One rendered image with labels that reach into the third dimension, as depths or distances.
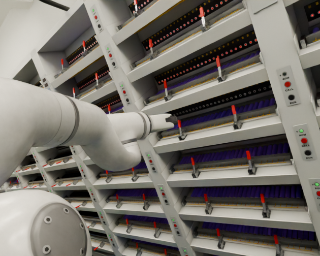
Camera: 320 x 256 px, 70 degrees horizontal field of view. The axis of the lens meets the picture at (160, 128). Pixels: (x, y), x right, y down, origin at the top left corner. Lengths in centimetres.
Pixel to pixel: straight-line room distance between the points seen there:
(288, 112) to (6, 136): 77
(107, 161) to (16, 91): 28
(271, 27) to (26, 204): 77
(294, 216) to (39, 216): 95
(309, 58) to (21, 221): 79
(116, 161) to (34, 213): 34
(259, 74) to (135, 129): 46
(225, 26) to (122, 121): 49
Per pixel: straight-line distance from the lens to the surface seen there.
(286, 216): 106
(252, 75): 86
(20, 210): 21
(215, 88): 91
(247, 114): 96
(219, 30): 89
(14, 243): 20
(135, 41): 131
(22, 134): 31
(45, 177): 239
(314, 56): 82
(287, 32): 83
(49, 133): 36
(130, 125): 62
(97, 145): 50
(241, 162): 104
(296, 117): 85
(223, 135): 94
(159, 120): 70
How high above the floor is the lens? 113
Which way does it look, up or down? 7 degrees down
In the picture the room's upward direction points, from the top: 20 degrees counter-clockwise
